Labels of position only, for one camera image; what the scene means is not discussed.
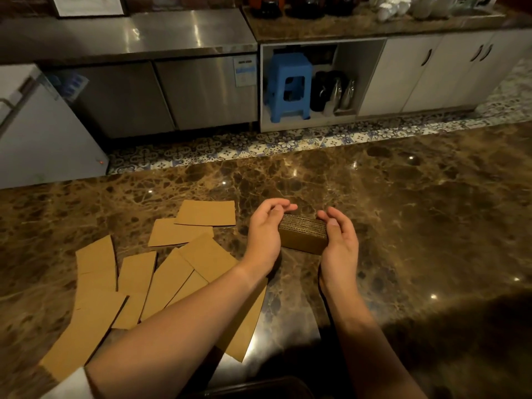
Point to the blue sticker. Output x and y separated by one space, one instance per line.
71 86

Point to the person's right forearm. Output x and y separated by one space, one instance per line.
365 349

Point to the white chest freezer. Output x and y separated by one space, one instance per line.
45 137

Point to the scattered flat cardboard sleeves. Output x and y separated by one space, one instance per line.
137 270

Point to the stainless steel counter fridge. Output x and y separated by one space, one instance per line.
199 91

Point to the person's left forearm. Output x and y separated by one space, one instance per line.
174 340

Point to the blue plastic stool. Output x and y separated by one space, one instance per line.
291 70

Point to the person's left thumb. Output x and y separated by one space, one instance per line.
274 214

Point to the white paper label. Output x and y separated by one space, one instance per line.
245 70

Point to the white framed board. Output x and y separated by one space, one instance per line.
88 4

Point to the person's right thumb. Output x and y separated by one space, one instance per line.
333 224

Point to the group of white cups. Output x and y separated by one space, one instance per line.
390 7

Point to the person's left hand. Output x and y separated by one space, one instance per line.
262 240

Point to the red and black pot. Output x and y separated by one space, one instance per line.
267 4

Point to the person's right hand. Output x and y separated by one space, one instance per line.
341 255

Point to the compact brown cardboard sleeve stack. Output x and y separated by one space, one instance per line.
302 235

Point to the white kitchen cabinet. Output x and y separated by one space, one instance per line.
399 78

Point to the silver metal flask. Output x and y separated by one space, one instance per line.
349 94
336 95

